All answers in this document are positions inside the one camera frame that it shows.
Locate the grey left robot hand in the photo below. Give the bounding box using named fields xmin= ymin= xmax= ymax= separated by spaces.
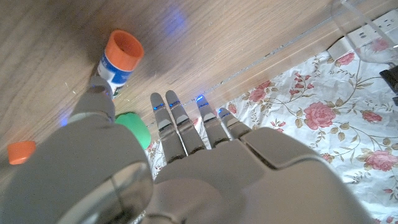
xmin=0 ymin=76 xmax=374 ymax=224

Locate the glue stick body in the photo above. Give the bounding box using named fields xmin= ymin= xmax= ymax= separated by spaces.
xmin=92 ymin=29 xmax=146 ymax=100

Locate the green stress ball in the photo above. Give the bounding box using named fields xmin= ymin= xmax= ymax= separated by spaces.
xmin=114 ymin=111 xmax=152 ymax=151

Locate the floral backdrop cloth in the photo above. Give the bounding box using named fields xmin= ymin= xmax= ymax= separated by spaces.
xmin=146 ymin=37 xmax=398 ymax=224

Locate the white power strip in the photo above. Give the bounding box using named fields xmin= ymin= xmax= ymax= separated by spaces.
xmin=326 ymin=9 xmax=398 ymax=62

